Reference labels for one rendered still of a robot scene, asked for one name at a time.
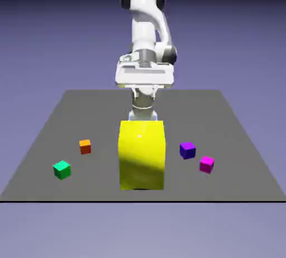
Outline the large yellow box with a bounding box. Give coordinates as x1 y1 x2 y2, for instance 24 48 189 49
117 120 166 191

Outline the small orange cube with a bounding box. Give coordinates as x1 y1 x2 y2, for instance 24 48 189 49
79 139 92 155

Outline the small purple cube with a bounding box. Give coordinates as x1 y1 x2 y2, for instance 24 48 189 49
179 141 197 160

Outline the small green cube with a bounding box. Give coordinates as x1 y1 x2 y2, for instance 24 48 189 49
53 160 72 180

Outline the small magenta cube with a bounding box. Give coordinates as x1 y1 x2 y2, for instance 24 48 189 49
199 155 216 174

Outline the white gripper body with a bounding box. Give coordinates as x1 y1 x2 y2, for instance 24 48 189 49
115 60 175 89

